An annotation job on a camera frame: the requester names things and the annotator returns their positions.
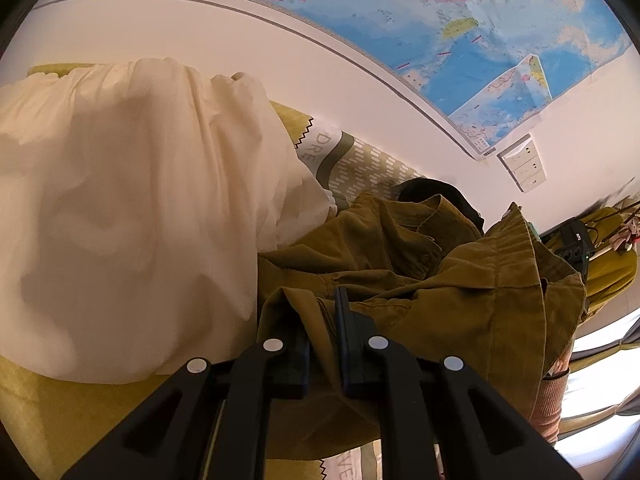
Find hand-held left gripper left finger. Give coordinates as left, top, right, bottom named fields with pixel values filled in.
left=60, top=327, right=312, bottom=480

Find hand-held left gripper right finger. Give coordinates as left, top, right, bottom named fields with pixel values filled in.
left=335, top=287, right=587, bottom=480

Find olive corduroy jacket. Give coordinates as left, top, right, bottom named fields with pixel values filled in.
left=255, top=192, right=589, bottom=461

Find yellow hanging garment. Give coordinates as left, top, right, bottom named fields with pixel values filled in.
left=581, top=204, right=640, bottom=312

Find grey curtain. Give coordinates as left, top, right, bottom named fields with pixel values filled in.
left=575, top=317, right=640, bottom=416

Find black garment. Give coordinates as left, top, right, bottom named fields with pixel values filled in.
left=392, top=177, right=486, bottom=234

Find cream white garment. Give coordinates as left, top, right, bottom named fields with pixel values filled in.
left=0, top=57, right=339, bottom=386

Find patterned patchwork bed sheet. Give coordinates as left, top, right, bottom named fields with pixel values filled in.
left=0, top=62, right=442, bottom=480

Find white wall data port plate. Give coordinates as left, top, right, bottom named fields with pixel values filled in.
left=517, top=169, right=547, bottom=194

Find white wall socket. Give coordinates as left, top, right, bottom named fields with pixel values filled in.
left=509, top=152, right=543, bottom=179
left=498, top=134, right=537, bottom=165

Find colourful wall map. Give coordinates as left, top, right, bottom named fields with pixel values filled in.
left=27, top=0, right=636, bottom=161

